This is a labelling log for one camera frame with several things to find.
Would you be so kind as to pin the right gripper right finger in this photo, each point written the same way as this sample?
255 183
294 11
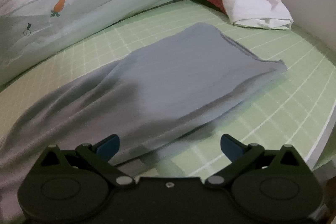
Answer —
231 147

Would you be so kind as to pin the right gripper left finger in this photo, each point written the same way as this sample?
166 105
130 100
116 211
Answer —
107 148

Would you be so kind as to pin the grey sweatpants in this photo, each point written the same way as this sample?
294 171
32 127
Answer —
149 98

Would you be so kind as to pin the green grid cutting mat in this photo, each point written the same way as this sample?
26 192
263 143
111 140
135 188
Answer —
298 108

